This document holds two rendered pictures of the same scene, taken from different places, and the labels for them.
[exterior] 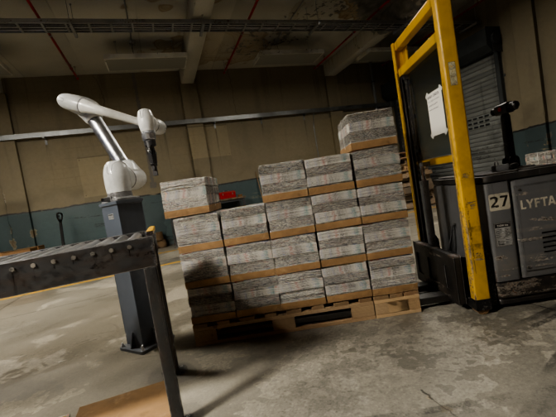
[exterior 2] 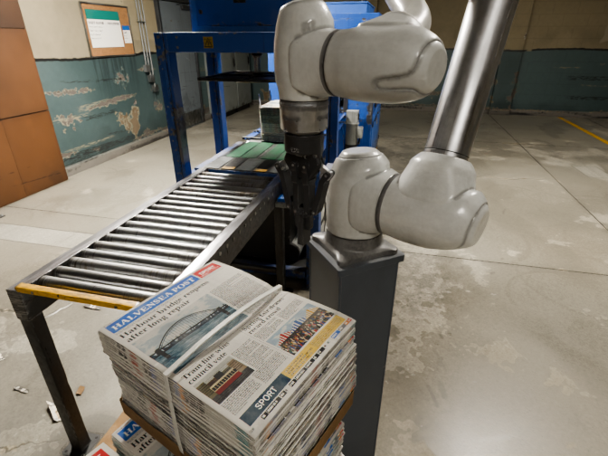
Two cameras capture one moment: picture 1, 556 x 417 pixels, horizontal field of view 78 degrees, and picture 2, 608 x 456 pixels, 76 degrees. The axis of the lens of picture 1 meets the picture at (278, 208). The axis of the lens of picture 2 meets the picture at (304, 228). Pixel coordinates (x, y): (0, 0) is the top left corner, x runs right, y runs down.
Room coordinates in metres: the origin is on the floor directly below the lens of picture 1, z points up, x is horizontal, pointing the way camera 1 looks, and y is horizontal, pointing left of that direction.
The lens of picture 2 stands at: (2.73, 0.16, 1.53)
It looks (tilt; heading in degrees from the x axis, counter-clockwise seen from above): 26 degrees down; 122
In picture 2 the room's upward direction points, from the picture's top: straight up
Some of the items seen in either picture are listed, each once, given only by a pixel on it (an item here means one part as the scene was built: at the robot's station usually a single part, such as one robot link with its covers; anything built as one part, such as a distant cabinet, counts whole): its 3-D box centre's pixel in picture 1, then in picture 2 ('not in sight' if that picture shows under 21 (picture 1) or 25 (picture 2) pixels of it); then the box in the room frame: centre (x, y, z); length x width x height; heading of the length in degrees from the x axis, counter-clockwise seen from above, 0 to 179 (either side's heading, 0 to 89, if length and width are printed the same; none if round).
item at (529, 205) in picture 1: (499, 229); not in sight; (2.30, -1.45, 0.40); 0.69 x 0.55 x 0.80; 179
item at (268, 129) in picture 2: not in sight; (284, 119); (0.91, 2.75, 0.93); 0.38 x 0.30 x 0.26; 109
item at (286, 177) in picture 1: (282, 182); not in sight; (2.32, -0.06, 0.95); 0.38 x 0.29 x 0.23; 179
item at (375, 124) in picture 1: (376, 212); not in sight; (2.31, -0.65, 0.65); 0.39 x 0.30 x 1.29; 179
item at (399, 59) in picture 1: (414, 158); not in sight; (2.63, -1.09, 0.97); 0.09 x 0.09 x 1.75; 89
